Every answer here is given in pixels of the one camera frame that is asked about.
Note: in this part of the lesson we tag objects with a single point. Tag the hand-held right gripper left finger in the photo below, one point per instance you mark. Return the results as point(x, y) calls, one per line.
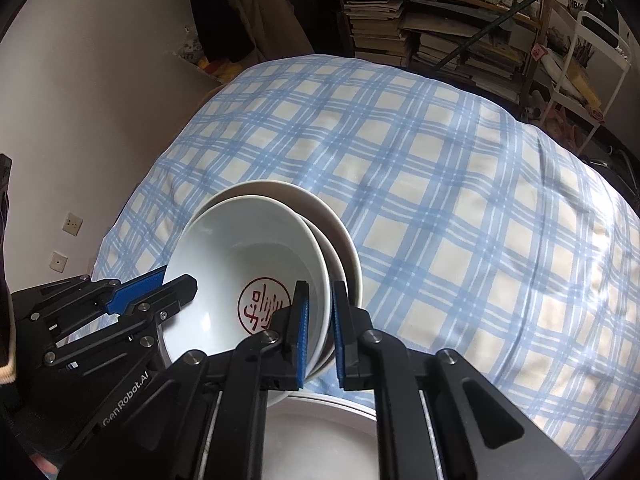
point(301, 340)

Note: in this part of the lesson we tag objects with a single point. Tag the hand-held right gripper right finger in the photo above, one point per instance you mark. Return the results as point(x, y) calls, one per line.
point(340, 340)

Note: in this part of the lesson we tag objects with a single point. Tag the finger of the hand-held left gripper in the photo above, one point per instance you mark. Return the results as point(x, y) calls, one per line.
point(135, 292)
point(170, 297)

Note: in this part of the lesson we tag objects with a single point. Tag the small red patterned bowl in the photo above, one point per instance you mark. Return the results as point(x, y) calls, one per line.
point(225, 260)

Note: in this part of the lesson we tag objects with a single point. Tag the small cherry print plate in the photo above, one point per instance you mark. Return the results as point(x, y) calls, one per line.
point(320, 440)

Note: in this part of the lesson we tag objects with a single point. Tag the plain white bowl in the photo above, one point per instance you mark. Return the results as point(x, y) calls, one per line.
point(320, 205)

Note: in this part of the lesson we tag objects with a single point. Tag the person's left forearm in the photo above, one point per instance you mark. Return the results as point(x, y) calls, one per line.
point(6, 260)

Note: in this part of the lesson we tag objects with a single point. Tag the blue plaid tablecloth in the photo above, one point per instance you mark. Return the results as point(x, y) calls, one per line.
point(425, 210)

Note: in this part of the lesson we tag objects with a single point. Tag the yellow item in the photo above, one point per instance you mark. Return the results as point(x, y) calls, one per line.
point(220, 67)

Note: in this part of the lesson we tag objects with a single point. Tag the dark hanging clothes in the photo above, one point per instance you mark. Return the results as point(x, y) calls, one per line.
point(220, 10)

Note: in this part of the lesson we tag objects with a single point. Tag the beige hanging cloth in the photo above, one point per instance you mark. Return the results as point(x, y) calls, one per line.
point(272, 10)

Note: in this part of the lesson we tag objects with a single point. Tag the stacks of books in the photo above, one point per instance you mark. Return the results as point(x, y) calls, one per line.
point(450, 45)

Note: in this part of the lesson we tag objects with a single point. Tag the green pole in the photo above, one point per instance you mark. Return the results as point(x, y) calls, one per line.
point(500, 22)

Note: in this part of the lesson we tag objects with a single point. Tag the white metal rack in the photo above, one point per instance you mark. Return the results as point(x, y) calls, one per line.
point(600, 70)

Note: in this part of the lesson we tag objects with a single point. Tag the black bag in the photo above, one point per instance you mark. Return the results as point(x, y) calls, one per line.
point(595, 5)

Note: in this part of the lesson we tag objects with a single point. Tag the wall socket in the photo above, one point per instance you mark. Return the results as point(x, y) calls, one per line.
point(72, 223)
point(59, 261)

